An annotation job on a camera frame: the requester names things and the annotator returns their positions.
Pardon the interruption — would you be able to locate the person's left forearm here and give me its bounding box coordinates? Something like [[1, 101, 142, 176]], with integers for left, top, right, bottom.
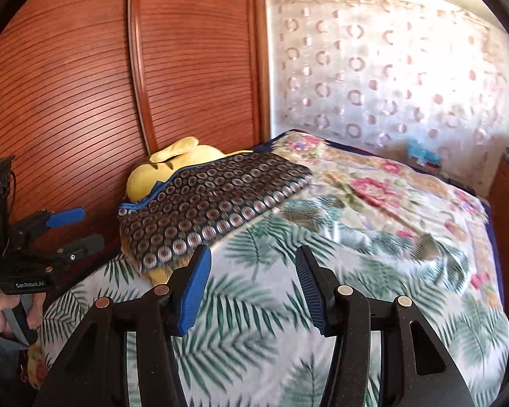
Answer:
[[0, 320, 39, 407]]

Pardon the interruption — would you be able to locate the brown slatted wooden wardrobe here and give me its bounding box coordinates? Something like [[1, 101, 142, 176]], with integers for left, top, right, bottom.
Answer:
[[0, 0, 272, 264]]

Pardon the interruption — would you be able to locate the blue tissue box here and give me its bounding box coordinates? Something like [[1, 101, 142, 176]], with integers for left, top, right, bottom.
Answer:
[[407, 138, 444, 166]]

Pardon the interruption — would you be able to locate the dark circle-patterned shirt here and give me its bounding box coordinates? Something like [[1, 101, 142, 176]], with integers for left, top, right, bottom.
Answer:
[[118, 149, 315, 274]]

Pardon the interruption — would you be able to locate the sheer circle-patterned curtain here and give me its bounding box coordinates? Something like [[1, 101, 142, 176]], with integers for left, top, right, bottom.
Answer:
[[265, 0, 509, 187]]

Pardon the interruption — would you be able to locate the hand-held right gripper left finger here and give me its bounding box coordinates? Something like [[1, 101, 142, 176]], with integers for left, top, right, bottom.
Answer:
[[34, 245, 213, 407]]

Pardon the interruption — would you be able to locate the leaf-print bed sheet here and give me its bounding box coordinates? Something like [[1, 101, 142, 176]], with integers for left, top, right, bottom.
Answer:
[[38, 195, 509, 407]]

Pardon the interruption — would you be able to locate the yellow plush toy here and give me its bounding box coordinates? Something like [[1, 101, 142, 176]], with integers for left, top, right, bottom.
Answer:
[[125, 136, 255, 204]]

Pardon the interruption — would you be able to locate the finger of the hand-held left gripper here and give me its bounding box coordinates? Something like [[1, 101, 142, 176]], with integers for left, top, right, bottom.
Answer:
[[34, 234, 105, 266], [8, 208, 87, 240]]

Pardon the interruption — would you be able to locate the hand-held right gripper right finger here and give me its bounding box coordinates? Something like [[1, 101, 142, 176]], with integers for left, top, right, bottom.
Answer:
[[295, 245, 476, 407]]

